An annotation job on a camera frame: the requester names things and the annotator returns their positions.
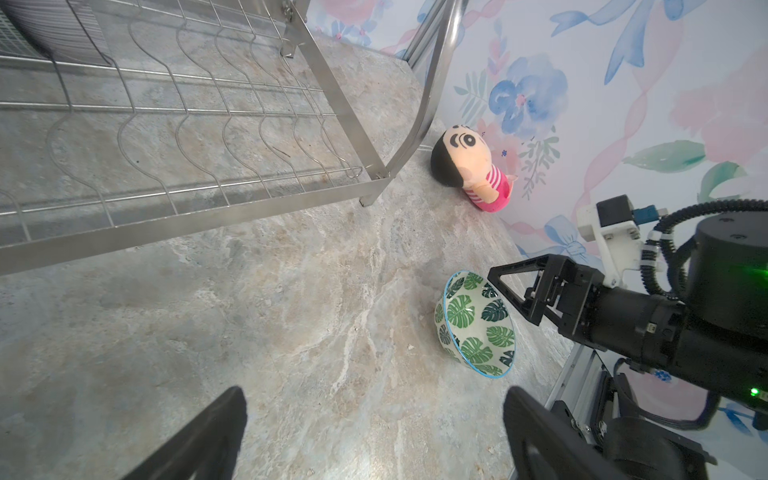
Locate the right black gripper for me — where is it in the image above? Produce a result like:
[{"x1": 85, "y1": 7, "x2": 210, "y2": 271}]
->
[{"x1": 487, "y1": 254, "x2": 683, "y2": 480}]

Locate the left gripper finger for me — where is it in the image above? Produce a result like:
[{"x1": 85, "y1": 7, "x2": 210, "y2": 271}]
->
[{"x1": 126, "y1": 386, "x2": 248, "y2": 479}]

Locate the green leaf pattern bowl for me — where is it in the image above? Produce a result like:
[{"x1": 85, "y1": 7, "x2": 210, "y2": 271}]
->
[{"x1": 433, "y1": 271, "x2": 516, "y2": 379}]

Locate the stainless steel dish rack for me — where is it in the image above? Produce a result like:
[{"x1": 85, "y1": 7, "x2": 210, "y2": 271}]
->
[{"x1": 1, "y1": 1, "x2": 466, "y2": 275}]

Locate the pink purple glass bowl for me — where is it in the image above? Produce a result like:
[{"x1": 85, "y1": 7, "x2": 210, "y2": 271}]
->
[{"x1": 1, "y1": 0, "x2": 111, "y2": 65}]

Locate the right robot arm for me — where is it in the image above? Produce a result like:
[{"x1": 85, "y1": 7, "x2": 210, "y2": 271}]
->
[{"x1": 488, "y1": 197, "x2": 767, "y2": 479}]

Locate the plush doll pink shirt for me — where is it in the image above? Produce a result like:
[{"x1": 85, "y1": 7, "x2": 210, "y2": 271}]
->
[{"x1": 429, "y1": 125, "x2": 517, "y2": 213}]

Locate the black corrugated cable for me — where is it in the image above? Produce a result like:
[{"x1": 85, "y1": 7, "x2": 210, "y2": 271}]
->
[{"x1": 638, "y1": 199, "x2": 768, "y2": 298}]

